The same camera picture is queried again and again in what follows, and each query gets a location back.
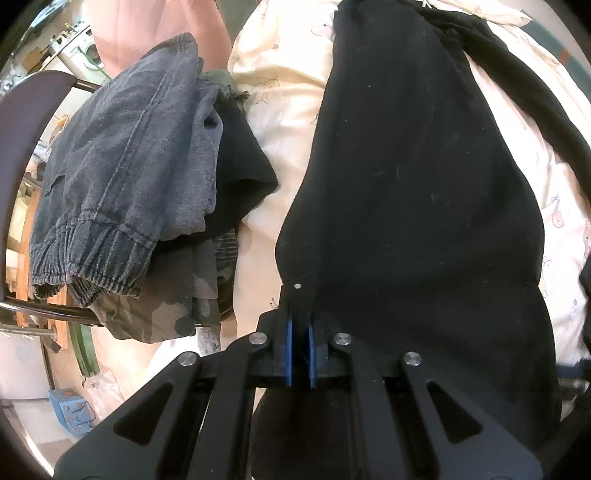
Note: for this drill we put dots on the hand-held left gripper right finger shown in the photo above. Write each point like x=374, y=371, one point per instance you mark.
x=311, y=355

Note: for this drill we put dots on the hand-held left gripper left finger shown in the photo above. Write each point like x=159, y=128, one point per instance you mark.
x=290, y=350

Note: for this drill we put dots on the black pants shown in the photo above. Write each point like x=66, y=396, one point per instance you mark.
x=415, y=184

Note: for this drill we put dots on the camouflage pants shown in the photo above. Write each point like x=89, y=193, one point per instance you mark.
x=152, y=314

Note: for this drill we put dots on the black folded garment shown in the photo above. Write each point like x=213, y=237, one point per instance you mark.
x=240, y=161

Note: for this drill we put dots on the blue box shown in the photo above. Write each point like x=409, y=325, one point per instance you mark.
x=71, y=410

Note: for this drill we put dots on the grey jeans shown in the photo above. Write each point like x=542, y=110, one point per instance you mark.
x=115, y=161

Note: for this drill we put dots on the cream bear print blanket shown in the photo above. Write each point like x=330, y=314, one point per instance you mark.
x=277, y=92

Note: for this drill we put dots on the dark chair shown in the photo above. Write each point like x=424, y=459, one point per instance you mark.
x=23, y=115

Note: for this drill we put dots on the peach curtain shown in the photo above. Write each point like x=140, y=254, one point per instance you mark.
x=138, y=27

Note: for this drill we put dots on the white washing machine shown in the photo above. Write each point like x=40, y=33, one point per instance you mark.
x=81, y=50

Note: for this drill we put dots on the wooden frame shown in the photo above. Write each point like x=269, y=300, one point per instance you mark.
x=28, y=240

